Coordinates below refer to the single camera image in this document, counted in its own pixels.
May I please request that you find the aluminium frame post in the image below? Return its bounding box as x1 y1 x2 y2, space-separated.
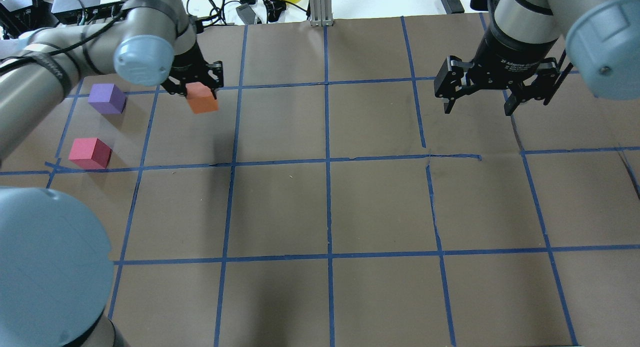
308 0 334 27

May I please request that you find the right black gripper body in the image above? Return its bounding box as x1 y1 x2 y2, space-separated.
467 29 558 89

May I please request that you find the purple foam cube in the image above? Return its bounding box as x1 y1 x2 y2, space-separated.
87 83 127 115

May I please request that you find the pink foam cube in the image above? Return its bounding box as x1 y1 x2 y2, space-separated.
67 137 112 170

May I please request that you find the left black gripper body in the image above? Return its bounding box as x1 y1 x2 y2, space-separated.
162 43 225 97

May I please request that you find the small black power brick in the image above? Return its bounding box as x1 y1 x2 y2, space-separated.
440 0 466 15

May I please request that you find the orange foam cube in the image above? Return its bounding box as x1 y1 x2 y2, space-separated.
185 82 219 114

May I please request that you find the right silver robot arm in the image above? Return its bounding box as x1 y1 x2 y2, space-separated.
433 0 640 116

